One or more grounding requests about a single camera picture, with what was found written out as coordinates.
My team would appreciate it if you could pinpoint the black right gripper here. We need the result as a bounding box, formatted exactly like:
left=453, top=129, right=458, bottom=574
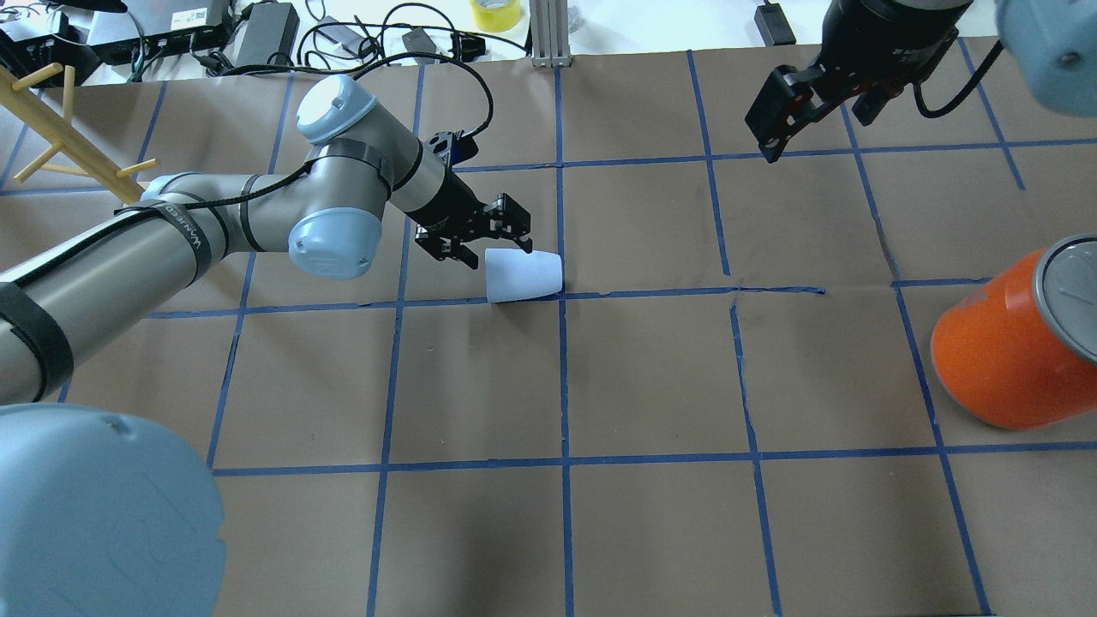
left=745, top=1, right=971, bottom=164

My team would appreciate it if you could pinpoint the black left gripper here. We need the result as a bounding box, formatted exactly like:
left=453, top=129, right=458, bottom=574
left=399, top=158, right=533, bottom=271

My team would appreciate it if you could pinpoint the light blue plastic cup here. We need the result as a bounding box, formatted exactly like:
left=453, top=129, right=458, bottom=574
left=485, top=249, right=564, bottom=303

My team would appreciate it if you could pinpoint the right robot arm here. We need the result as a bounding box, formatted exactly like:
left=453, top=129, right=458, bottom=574
left=745, top=1, right=1096, bottom=162

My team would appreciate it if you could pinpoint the wooden cup tree stand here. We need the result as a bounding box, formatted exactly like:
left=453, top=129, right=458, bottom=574
left=1, top=63, right=159, bottom=206

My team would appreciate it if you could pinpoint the right side black adapter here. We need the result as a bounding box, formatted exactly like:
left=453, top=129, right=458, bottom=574
left=753, top=1, right=798, bottom=47

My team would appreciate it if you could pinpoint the small black adapter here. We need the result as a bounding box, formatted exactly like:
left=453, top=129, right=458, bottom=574
left=402, top=27, right=441, bottom=65

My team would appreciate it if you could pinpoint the yellow tape roll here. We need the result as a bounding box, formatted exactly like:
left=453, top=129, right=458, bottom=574
left=470, top=0, right=522, bottom=33

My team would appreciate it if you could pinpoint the black power adapter brick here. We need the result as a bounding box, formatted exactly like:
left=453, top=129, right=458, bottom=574
left=235, top=1, right=299, bottom=66

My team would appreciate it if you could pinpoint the orange can with silver lid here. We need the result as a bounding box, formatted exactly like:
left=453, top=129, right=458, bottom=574
left=930, top=234, right=1096, bottom=430

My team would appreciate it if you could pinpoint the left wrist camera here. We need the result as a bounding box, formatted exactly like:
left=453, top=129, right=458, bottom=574
left=426, top=130, right=480, bottom=169

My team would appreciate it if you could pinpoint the black cable bundle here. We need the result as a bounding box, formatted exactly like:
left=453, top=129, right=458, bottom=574
left=129, top=0, right=531, bottom=82

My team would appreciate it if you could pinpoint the aluminium frame post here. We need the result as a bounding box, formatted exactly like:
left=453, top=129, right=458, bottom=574
left=528, top=0, right=573, bottom=68

